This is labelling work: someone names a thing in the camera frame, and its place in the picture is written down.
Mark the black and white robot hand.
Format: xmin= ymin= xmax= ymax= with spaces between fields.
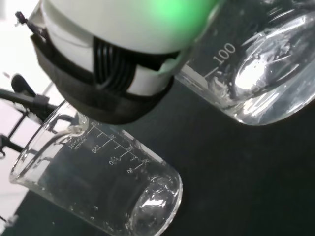
xmin=29 ymin=0 xmax=223 ymax=125

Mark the black scalloped bench cloth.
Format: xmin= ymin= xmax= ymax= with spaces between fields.
xmin=14 ymin=73 xmax=315 ymax=236

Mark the black stand with cable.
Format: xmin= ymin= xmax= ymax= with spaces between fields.
xmin=0 ymin=73 xmax=71 ymax=159

